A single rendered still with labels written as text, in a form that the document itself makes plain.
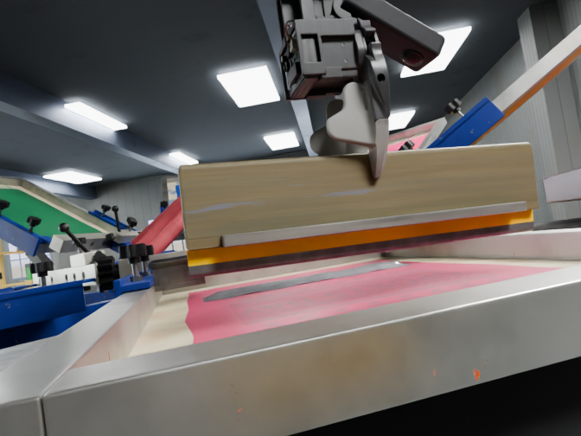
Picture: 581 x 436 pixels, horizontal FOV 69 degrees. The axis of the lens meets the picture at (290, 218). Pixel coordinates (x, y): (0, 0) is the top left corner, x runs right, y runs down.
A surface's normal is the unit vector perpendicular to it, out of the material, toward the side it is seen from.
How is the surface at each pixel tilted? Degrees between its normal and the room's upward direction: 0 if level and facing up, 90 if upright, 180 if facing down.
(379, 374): 90
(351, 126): 85
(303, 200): 93
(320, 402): 90
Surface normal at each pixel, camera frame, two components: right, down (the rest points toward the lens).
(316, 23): 0.24, -0.07
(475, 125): -0.28, 0.00
